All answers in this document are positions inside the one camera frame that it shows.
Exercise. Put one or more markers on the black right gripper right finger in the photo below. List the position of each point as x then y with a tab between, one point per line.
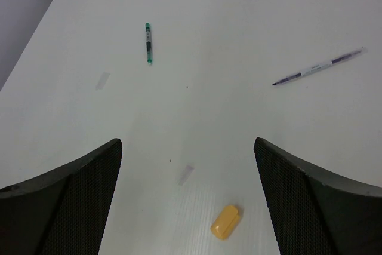
315	211

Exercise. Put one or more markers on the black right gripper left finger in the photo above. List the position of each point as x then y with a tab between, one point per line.
63	211

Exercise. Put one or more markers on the purple marker pen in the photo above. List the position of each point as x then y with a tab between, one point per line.
320	66

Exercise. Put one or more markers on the green pen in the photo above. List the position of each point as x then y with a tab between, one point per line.
148	36

